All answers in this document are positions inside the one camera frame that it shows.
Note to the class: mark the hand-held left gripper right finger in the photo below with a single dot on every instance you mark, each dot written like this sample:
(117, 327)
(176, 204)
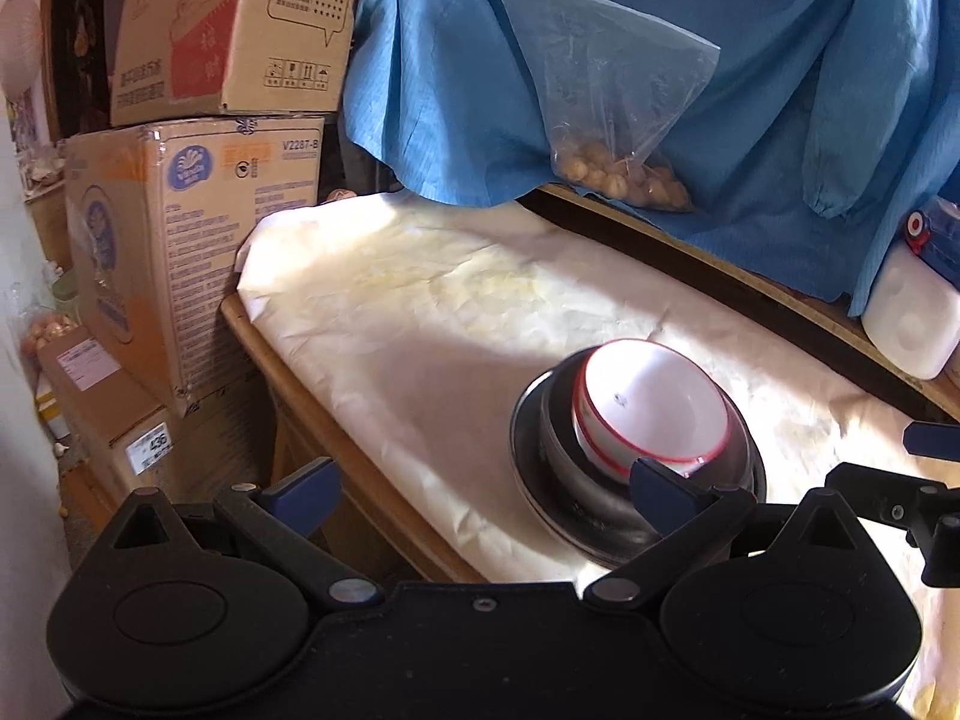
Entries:
(664, 499)

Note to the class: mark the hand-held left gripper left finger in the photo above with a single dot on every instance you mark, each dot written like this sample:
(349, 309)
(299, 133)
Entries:
(307, 487)

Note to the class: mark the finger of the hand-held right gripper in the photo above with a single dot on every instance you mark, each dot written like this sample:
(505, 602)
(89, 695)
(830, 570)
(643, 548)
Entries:
(934, 440)
(892, 495)

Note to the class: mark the white bowl red rim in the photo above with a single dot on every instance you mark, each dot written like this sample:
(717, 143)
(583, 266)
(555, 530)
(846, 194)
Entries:
(596, 454)
(645, 405)

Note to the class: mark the steel bowl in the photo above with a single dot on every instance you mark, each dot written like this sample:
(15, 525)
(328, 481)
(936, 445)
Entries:
(559, 442)

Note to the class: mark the wooden table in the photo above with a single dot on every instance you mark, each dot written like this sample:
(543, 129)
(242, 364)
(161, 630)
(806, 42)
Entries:
(375, 532)

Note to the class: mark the white bottle blue lid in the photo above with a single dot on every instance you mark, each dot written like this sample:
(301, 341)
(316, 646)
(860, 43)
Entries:
(911, 315)

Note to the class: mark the cream tablecloth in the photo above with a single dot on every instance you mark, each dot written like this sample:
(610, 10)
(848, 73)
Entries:
(420, 315)

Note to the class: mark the flat cardboard box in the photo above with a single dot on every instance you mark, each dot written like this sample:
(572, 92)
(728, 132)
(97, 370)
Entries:
(112, 420)

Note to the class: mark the wooden ledge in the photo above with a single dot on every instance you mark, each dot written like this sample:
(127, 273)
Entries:
(780, 277)

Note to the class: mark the large printed cardboard box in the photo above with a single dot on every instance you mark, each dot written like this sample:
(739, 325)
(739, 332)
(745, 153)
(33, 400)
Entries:
(195, 240)

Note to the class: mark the tan round produce pile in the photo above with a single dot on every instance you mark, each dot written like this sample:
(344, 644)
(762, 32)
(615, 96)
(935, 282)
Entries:
(49, 330)

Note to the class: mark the blue garment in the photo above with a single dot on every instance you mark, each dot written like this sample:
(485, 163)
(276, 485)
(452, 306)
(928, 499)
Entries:
(787, 90)

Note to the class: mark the clear bag of nuts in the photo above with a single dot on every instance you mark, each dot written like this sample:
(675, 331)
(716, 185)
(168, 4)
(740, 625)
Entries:
(600, 90)

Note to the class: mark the open cardboard box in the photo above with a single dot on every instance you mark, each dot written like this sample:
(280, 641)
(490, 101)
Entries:
(225, 37)

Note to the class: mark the dark framed picture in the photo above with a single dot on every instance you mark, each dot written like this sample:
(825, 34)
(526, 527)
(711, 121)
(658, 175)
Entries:
(75, 52)

